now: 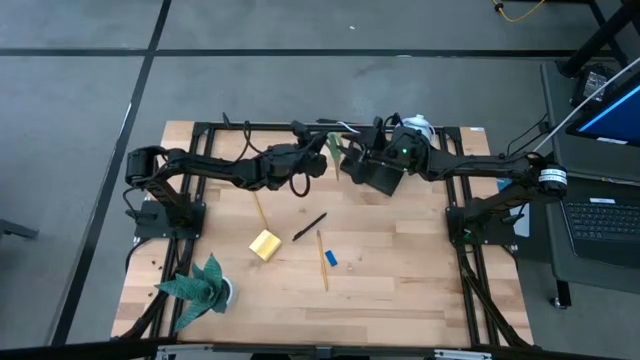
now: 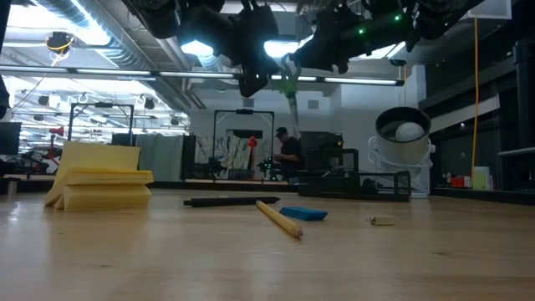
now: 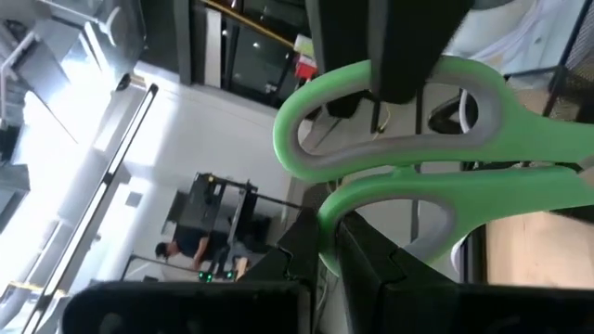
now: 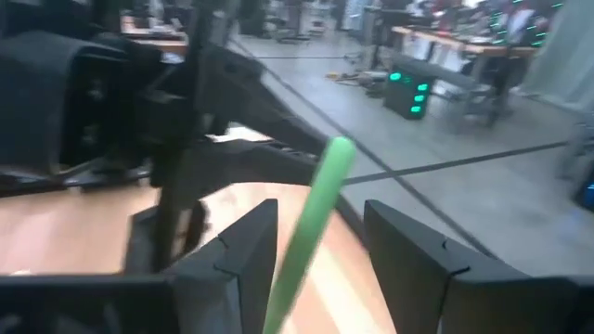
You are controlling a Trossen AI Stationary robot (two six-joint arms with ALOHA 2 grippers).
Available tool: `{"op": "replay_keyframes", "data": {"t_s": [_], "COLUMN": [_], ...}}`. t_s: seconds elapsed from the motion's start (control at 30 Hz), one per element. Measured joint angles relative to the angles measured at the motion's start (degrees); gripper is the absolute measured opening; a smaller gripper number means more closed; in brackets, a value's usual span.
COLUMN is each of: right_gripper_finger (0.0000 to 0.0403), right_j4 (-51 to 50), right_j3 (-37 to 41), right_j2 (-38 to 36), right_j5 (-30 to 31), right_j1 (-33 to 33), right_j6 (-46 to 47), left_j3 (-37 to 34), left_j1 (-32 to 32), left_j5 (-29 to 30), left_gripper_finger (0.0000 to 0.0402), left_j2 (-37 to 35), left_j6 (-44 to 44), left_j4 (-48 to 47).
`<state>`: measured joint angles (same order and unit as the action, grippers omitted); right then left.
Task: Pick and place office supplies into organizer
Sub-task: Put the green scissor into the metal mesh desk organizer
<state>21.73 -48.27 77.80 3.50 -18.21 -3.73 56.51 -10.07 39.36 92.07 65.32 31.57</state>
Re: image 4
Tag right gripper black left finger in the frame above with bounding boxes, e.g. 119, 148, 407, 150
0, 198, 278, 334

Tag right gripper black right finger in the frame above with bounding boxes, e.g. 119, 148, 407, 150
364, 199, 594, 334

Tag green-handled scissors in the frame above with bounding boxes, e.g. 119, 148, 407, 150
262, 135, 358, 334

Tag computer tower with green lights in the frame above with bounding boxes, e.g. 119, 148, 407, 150
382, 68, 436, 122

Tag black aluminium table frame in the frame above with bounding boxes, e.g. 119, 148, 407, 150
124, 0, 493, 275

